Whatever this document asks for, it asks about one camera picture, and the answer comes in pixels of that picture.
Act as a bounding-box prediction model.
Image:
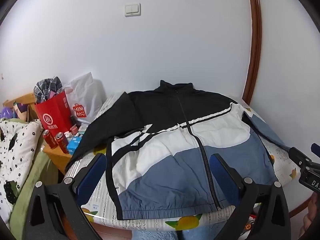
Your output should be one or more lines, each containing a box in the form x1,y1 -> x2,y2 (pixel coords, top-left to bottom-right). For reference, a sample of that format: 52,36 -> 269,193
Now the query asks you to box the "brown wooden door frame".
241,0 -> 262,103

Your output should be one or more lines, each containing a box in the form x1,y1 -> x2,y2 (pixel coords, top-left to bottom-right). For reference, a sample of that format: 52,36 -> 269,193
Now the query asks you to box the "white flower print quilt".
0,119 -> 45,217

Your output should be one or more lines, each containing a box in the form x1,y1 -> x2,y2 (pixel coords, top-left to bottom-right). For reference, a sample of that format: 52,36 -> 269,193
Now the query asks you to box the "wooden headboard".
2,92 -> 36,121

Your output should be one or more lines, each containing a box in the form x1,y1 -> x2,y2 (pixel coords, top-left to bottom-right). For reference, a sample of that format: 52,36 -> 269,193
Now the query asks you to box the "red drink can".
55,132 -> 70,154
43,130 -> 58,149

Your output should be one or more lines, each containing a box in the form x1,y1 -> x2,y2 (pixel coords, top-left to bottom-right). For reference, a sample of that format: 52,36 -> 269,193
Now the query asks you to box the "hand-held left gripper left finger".
27,152 -> 108,240

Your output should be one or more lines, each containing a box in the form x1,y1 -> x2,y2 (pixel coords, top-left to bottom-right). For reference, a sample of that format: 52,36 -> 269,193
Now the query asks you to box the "green blanket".
10,140 -> 61,233

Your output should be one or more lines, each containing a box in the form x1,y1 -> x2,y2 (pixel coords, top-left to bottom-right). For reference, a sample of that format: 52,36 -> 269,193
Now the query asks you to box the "person's right hand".
303,194 -> 320,231

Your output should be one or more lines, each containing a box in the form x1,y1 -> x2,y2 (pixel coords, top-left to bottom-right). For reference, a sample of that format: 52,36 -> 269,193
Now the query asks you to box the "fruit print tablecloth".
62,92 -> 307,233

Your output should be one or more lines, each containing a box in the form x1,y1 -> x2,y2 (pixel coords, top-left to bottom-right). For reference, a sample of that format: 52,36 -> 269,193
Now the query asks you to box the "black white blue jacket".
65,80 -> 291,220

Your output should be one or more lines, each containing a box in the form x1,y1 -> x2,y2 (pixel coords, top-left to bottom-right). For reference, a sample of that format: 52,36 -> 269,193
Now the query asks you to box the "black plaid cloth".
34,77 -> 65,105

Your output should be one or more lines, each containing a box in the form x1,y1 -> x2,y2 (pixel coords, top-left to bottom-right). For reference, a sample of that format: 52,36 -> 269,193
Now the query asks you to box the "white light switch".
124,3 -> 141,17

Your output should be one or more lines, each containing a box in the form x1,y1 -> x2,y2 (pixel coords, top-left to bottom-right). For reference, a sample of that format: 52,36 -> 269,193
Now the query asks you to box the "wooden nightstand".
42,144 -> 73,174

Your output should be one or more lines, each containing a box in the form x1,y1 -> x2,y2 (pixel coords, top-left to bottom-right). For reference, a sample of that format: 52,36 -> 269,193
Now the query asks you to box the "light blue box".
67,136 -> 83,155

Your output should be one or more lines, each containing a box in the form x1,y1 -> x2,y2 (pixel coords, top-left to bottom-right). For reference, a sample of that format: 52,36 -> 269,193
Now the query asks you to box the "red paper bag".
34,90 -> 73,133

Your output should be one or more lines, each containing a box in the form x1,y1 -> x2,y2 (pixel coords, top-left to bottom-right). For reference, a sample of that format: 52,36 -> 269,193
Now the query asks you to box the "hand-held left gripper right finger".
209,153 -> 292,240

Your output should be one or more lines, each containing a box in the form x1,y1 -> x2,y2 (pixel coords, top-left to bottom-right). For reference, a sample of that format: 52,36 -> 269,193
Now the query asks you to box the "white plastic bag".
64,72 -> 107,126

